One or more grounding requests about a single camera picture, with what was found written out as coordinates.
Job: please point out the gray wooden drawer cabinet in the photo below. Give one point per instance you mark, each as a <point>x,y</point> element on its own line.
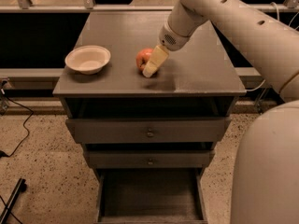
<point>198,81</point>

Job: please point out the gray open bottom drawer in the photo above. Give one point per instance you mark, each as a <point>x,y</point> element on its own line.
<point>150,196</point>

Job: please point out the black bar on floor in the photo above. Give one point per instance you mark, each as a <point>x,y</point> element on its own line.
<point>19,188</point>

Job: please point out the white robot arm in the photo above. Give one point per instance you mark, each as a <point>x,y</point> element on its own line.
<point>266,174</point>

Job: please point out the red apple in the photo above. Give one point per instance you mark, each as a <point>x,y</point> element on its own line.
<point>142,58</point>

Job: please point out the beige paper bowl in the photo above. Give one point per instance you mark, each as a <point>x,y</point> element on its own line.
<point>87,60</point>

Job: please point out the gray middle drawer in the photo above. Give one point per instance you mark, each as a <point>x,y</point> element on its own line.
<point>121,159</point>

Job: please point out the gray top drawer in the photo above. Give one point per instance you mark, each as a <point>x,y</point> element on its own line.
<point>133,131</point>

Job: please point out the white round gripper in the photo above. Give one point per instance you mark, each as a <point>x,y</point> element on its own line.
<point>169,37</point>

